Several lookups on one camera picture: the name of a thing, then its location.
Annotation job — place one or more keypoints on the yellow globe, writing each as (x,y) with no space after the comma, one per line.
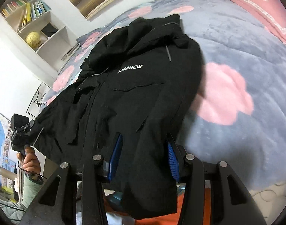
(33,39)

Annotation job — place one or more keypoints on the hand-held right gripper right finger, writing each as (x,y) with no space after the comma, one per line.
(172,161)

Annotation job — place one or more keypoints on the person's left hand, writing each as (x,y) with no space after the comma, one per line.
(30,163)

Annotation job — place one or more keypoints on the white bookshelf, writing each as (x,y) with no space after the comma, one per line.
(51,49)

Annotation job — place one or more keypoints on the white printed paper bag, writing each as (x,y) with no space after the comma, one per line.
(38,98)

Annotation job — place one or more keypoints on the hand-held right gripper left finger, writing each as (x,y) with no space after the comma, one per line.
(116,154)

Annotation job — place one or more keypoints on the grey floral blanket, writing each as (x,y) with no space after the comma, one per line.
(239,51)

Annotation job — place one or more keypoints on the flat grey book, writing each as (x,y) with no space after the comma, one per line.
(69,52)

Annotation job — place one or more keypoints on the black hooded jacket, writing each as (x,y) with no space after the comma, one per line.
(124,93)

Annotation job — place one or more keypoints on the row of books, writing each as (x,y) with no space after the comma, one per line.
(27,9)

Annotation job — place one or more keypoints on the small black frame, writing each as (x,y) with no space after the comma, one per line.
(49,30)

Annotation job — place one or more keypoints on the orange cloth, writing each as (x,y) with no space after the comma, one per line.
(199,206)

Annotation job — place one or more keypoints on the pink pillow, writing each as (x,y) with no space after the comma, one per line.
(258,2)

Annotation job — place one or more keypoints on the person's left forearm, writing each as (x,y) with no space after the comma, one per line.
(27,194)

